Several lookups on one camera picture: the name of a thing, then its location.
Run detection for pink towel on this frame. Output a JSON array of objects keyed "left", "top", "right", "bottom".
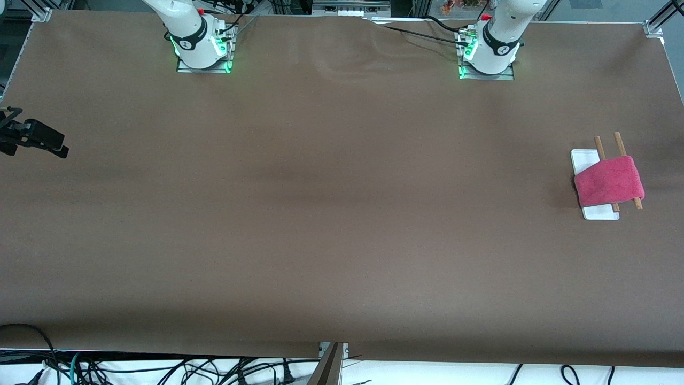
[{"left": 574, "top": 156, "right": 646, "bottom": 208}]

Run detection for white rack with wooden bars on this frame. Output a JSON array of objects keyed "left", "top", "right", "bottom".
[{"left": 571, "top": 132, "right": 643, "bottom": 221}]

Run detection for brown table cover sheet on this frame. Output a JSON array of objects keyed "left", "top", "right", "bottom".
[{"left": 0, "top": 10, "right": 684, "bottom": 368}]

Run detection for grey box with white sockets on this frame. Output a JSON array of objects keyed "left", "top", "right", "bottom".
[{"left": 312, "top": 0, "right": 391, "bottom": 18}]

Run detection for orange red background objects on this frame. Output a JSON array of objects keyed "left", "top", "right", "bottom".
[{"left": 441, "top": 0, "right": 481, "bottom": 14}]

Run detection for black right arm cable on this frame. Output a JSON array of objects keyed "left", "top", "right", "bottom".
[{"left": 0, "top": 107, "right": 24, "bottom": 129}]

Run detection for thick black looped cable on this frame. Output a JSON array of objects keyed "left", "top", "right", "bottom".
[{"left": 0, "top": 323, "right": 60, "bottom": 375}]

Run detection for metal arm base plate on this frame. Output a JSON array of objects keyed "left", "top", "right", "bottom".
[
  {"left": 458, "top": 29, "right": 515, "bottom": 81},
  {"left": 176, "top": 24, "right": 235, "bottom": 74}
]

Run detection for black base connector cable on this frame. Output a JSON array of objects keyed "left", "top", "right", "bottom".
[{"left": 216, "top": 11, "right": 257, "bottom": 39}]

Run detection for small metal bracket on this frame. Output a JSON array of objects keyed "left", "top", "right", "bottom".
[{"left": 319, "top": 342, "right": 349, "bottom": 360}]

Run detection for long black table cable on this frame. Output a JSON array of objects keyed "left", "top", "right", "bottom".
[{"left": 369, "top": 19, "right": 471, "bottom": 46}]

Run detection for short black table cable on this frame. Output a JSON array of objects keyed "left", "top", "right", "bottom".
[{"left": 422, "top": 15, "right": 473, "bottom": 35}]

